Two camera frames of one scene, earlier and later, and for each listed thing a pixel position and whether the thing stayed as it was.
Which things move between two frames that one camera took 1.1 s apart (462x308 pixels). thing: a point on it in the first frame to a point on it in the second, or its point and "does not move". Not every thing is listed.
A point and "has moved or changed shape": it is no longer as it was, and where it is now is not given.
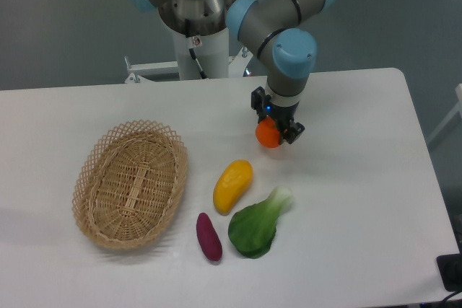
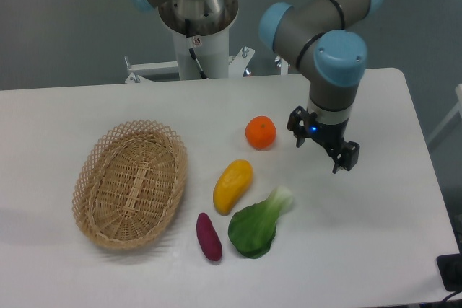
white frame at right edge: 458,108 does not move
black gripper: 282,115 to 332,136
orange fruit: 267,133 has moved or changed shape
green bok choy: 252,229 does not move
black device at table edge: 450,267 does not move
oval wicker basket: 129,185 does not move
